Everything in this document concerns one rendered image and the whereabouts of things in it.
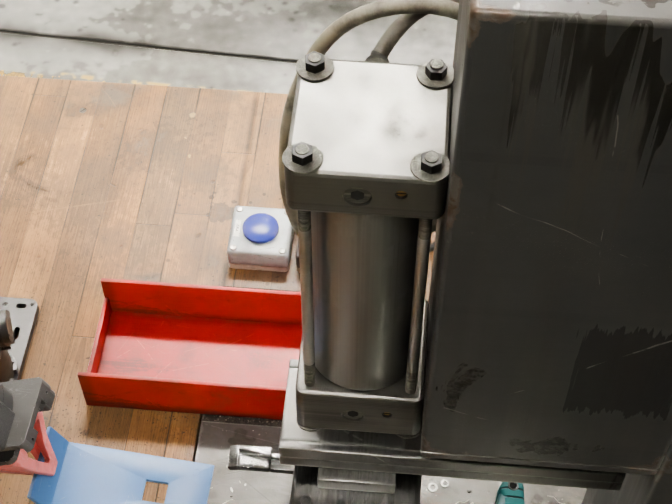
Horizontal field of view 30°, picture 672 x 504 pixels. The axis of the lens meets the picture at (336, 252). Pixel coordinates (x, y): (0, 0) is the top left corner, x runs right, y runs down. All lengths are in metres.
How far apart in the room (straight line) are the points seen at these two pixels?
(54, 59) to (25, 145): 1.42
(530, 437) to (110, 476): 0.45
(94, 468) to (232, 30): 1.92
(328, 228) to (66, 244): 0.74
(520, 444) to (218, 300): 0.53
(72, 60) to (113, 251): 1.56
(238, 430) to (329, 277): 0.54
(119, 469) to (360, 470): 0.28
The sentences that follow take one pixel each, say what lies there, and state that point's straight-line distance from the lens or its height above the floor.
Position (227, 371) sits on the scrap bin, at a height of 0.90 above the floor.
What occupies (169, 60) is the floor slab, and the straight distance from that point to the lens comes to 2.92.
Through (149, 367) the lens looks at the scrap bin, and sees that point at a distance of 1.33.
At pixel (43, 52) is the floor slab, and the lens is 2.99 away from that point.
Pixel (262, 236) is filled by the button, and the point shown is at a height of 0.94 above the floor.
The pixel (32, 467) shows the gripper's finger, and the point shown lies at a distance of 1.13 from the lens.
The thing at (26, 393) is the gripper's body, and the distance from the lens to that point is 1.09.
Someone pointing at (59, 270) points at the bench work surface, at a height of 0.90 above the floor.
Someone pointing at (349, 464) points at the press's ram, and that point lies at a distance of 0.97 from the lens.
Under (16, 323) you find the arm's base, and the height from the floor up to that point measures 0.91.
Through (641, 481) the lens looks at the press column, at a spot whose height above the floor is 1.19.
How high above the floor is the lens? 2.03
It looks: 53 degrees down
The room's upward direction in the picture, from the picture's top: straight up
